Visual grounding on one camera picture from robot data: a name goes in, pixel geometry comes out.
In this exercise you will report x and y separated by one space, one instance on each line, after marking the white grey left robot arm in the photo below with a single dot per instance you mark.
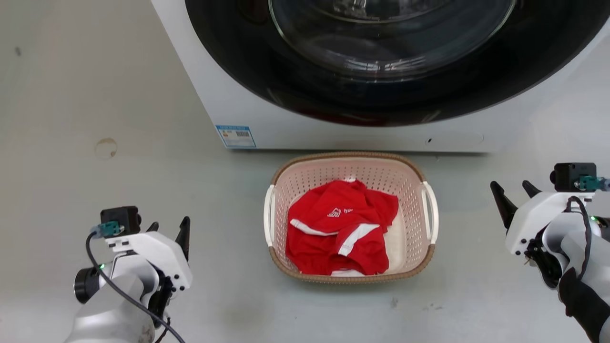
109 319

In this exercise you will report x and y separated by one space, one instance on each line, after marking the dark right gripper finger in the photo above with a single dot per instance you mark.
504 207
531 189

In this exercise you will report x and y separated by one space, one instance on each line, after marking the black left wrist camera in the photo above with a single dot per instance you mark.
124 216

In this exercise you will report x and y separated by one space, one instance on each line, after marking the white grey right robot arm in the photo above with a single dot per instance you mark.
572 247

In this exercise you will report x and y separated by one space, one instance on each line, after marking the beige perforated laundry basket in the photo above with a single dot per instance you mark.
352 166

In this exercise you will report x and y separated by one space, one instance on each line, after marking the white front-load washing machine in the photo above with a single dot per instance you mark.
228 105

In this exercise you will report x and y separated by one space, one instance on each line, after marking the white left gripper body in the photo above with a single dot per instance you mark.
162 252

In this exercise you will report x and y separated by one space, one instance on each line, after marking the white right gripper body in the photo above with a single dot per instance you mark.
533 214

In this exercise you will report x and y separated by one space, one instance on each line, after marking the blue energy label sticker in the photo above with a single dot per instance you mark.
236 136

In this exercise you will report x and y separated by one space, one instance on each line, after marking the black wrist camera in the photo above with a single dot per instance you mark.
572 175
124 216

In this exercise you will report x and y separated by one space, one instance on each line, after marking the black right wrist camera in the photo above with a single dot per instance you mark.
572 175

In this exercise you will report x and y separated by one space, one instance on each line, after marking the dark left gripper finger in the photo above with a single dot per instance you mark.
153 227
184 238

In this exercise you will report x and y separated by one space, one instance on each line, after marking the black round glass washer door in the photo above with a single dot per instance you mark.
238 62

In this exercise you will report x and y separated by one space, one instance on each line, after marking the red shirt with white stripes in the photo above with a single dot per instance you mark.
329 247

